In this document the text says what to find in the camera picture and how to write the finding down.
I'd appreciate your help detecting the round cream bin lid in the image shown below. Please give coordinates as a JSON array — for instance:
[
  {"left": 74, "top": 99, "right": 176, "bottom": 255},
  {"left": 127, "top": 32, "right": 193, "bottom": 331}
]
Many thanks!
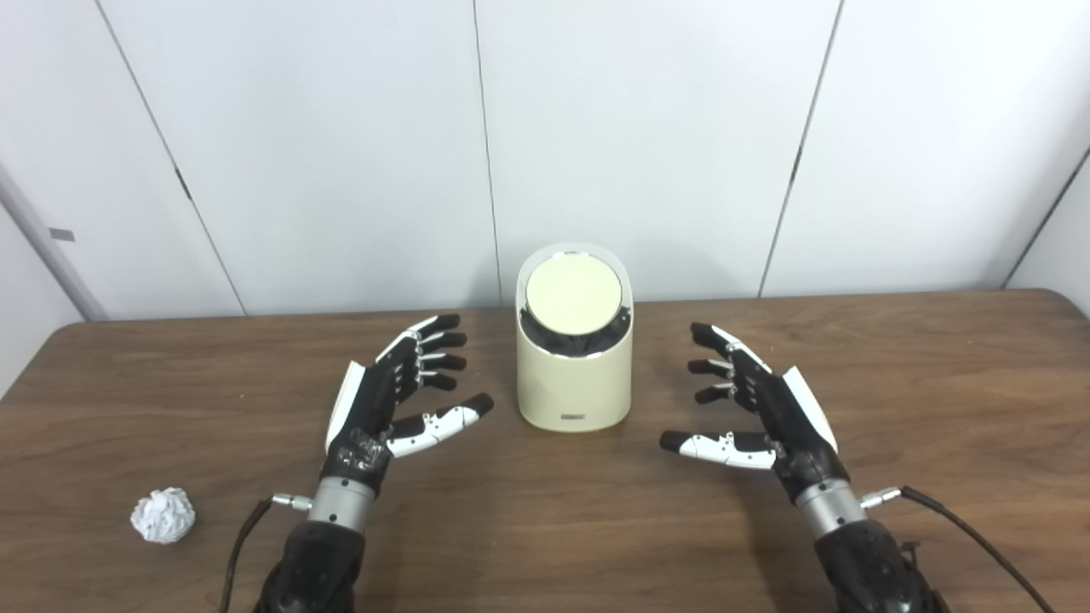
[{"left": 525, "top": 253, "right": 622, "bottom": 335}]

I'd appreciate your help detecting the gray wall corner trim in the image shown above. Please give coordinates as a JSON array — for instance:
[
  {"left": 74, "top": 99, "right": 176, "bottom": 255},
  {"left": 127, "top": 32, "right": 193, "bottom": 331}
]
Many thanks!
[{"left": 0, "top": 162, "right": 110, "bottom": 323}]

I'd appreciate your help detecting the cream-colored bin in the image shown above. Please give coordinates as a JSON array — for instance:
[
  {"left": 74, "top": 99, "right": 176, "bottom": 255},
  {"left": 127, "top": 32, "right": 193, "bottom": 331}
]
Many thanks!
[{"left": 515, "top": 243, "right": 635, "bottom": 433}]

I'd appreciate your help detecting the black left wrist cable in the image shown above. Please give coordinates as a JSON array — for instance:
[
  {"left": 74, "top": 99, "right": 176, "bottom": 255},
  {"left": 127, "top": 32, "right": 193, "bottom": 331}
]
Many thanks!
[{"left": 219, "top": 493, "right": 314, "bottom": 613}]

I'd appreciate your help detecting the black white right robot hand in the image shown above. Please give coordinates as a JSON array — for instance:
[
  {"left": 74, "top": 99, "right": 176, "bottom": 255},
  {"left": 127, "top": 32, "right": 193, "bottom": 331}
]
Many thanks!
[{"left": 660, "top": 322, "right": 852, "bottom": 505}]

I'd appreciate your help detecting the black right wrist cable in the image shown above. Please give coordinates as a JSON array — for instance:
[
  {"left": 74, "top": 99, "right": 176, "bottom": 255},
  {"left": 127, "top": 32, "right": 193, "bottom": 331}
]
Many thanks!
[{"left": 860, "top": 485, "right": 1057, "bottom": 613}]

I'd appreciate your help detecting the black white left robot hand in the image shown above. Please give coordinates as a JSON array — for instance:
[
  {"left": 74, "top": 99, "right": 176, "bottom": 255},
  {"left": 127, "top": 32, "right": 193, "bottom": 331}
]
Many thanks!
[{"left": 322, "top": 313, "right": 495, "bottom": 499}]

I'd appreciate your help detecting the white paper ball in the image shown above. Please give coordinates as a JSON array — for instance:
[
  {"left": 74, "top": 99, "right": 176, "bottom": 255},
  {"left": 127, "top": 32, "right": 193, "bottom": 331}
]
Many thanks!
[{"left": 130, "top": 487, "right": 197, "bottom": 544}]

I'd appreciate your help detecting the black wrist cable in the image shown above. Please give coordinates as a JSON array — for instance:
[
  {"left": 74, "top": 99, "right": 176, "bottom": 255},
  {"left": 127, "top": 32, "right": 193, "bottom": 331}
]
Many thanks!
[
  {"left": 860, "top": 485, "right": 1057, "bottom": 613},
  {"left": 219, "top": 493, "right": 314, "bottom": 613}
]

